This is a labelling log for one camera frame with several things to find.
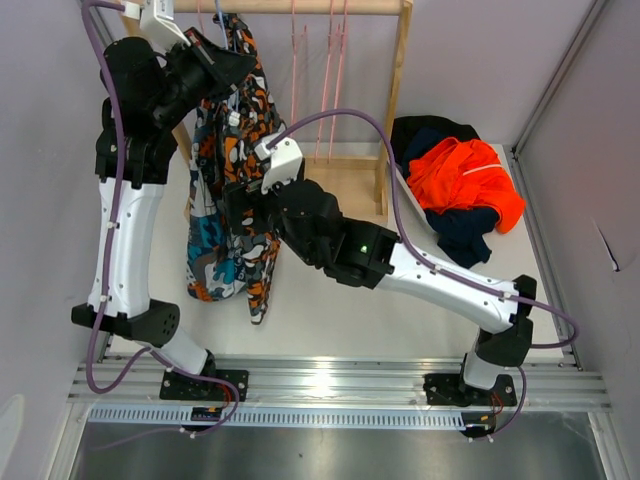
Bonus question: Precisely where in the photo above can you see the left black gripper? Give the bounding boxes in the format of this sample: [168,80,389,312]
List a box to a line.
[150,26,258,130]

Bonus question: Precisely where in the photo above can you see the orange grey camouflage shorts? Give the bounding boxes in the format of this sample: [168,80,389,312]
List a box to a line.
[212,12,289,326]

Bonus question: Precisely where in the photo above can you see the blue wire hanger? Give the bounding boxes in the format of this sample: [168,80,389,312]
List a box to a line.
[214,0,236,52]

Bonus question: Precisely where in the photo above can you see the black shorts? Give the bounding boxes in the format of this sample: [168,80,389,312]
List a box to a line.
[391,115,480,166]

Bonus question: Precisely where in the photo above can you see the navy blue shorts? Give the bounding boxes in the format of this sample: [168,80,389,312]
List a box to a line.
[400,160,499,269]

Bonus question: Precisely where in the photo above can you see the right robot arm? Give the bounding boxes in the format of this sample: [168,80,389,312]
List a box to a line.
[223,180,537,404]

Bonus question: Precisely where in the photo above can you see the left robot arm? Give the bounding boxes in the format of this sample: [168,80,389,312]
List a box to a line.
[71,28,257,400]

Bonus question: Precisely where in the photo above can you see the wooden clothes rack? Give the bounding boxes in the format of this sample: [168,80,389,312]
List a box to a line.
[114,0,415,221]

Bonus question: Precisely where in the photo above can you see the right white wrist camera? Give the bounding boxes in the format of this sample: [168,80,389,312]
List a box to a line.
[254,134,304,195]

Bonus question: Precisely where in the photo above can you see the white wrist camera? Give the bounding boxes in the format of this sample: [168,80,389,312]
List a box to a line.
[121,0,191,51]
[254,134,304,195]

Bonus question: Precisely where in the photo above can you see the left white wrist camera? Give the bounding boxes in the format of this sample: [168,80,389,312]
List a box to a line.
[121,0,191,51]

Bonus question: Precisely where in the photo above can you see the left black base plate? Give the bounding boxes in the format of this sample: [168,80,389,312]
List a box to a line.
[159,369,249,402]

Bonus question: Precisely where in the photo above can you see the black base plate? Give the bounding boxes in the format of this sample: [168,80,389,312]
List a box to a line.
[159,369,249,402]
[423,373,518,408]

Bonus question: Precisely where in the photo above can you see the slotted cable duct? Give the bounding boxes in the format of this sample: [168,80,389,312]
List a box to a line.
[88,404,466,431]

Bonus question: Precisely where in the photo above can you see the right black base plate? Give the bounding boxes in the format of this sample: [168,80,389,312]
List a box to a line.
[423,373,518,408]

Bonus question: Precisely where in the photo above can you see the aluminium mounting rail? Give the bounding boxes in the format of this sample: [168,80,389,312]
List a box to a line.
[67,355,612,412]

